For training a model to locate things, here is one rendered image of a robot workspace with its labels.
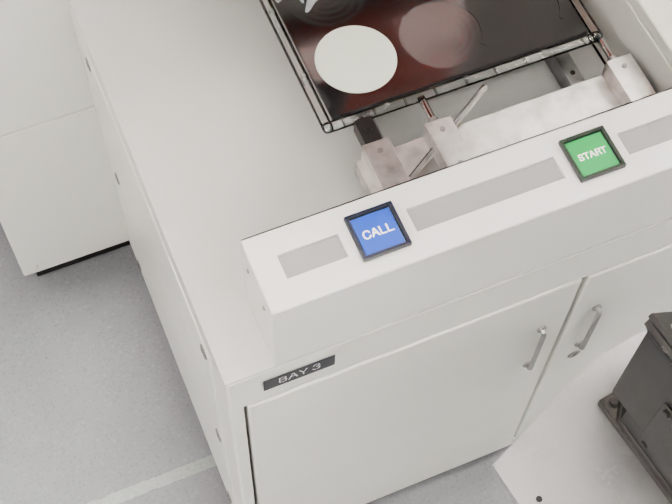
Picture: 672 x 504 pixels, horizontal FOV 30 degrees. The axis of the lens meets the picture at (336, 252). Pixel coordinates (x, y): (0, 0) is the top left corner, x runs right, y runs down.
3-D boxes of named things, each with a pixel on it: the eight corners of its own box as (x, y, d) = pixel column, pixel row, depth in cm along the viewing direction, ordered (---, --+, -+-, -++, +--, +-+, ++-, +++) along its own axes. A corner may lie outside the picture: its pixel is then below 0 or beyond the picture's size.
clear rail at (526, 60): (319, 128, 149) (319, 121, 147) (598, 33, 156) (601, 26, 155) (324, 137, 148) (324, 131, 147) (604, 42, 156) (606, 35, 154)
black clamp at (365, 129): (352, 130, 149) (353, 118, 147) (369, 124, 150) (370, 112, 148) (364, 153, 148) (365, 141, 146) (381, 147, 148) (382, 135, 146)
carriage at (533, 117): (353, 173, 150) (354, 160, 148) (620, 80, 158) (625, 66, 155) (380, 227, 147) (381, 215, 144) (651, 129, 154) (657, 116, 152)
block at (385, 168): (360, 158, 148) (361, 144, 145) (386, 149, 149) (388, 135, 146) (387, 212, 145) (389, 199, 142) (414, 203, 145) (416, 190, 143)
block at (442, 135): (422, 136, 150) (424, 122, 147) (447, 127, 150) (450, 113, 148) (450, 190, 146) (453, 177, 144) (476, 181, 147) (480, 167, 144)
